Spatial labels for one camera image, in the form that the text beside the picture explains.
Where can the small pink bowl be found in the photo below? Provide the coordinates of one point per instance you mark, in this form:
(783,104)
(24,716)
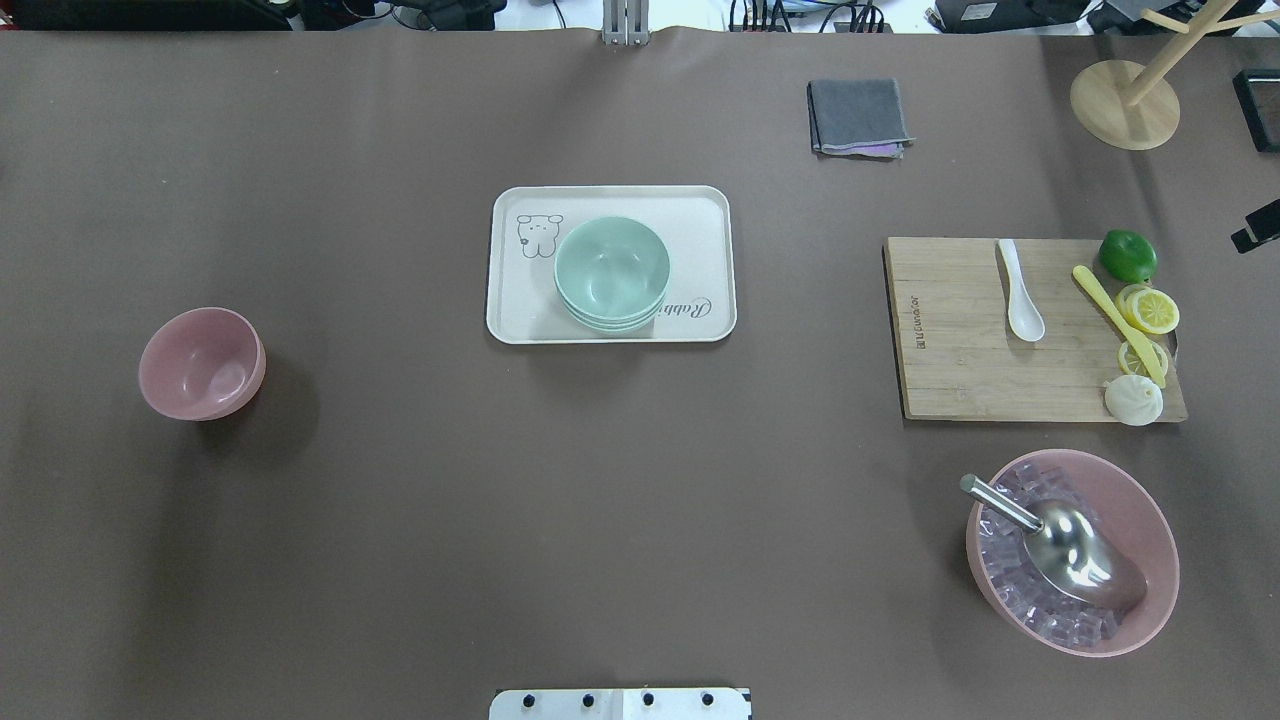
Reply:
(202,365)

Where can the large pink ice bowl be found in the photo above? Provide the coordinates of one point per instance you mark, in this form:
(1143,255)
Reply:
(1118,506)

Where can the metal ice scoop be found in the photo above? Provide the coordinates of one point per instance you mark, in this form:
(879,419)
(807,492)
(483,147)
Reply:
(1072,555)

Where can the cream rabbit tray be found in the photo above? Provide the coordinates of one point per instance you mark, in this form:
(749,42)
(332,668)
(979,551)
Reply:
(528,223)

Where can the white ceramic spoon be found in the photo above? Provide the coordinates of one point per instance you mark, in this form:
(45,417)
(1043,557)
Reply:
(1023,315)

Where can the wooden mug tree stand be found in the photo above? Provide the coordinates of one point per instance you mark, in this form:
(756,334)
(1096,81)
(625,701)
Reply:
(1129,105)

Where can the stacked green bowls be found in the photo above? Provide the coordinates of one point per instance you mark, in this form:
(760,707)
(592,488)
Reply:
(612,273)

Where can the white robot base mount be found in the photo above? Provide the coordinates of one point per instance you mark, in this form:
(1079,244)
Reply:
(623,703)

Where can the grey folded cloth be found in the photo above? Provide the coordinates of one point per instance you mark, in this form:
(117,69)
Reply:
(857,117)

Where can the lemon slice stack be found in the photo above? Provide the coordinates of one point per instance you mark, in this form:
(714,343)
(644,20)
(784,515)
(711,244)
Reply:
(1147,309)

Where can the black device at edge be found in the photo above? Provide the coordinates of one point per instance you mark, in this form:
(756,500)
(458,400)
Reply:
(1258,95)

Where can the white steamed bun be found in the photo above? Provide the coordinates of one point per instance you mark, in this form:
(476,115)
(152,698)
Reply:
(1133,400)

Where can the lemon slice under knife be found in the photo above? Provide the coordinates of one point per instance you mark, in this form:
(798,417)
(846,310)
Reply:
(1131,364)

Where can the wooden cutting board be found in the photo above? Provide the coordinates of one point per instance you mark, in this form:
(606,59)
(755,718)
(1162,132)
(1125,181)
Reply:
(958,359)

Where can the yellow plastic knife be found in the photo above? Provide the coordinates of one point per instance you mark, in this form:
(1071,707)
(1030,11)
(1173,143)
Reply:
(1139,341)

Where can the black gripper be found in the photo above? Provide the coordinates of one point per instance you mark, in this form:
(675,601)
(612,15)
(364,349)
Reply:
(1258,227)

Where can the aluminium camera post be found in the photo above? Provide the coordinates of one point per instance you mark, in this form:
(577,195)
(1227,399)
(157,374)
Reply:
(625,23)

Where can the green lime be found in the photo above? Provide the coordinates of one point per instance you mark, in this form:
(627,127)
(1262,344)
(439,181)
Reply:
(1128,256)

